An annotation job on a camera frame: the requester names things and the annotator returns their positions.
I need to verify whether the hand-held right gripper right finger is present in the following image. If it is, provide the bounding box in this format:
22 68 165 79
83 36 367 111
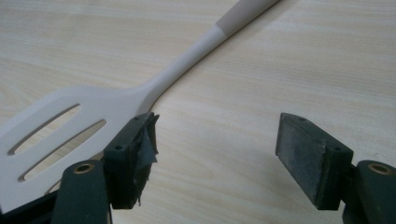
275 112 355 211

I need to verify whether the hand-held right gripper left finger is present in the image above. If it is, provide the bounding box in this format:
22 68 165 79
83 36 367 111
103 111 161 210

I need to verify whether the white slotted spatula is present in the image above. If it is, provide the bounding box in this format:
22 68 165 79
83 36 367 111
0 0 280 215

